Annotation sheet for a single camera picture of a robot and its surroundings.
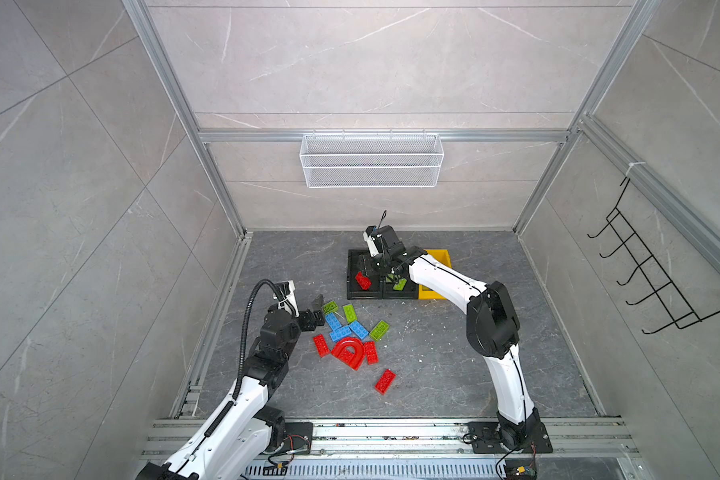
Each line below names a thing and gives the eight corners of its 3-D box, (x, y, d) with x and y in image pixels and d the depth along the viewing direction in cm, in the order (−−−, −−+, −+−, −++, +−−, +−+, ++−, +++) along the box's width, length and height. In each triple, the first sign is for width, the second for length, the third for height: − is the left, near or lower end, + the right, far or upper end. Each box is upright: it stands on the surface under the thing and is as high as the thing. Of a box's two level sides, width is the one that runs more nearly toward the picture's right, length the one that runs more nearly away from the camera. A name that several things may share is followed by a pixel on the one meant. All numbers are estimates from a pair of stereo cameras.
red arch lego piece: (330, 355, 89) (329, 352, 88) (343, 334, 94) (343, 331, 92) (357, 370, 87) (357, 368, 85) (369, 348, 91) (369, 345, 89)
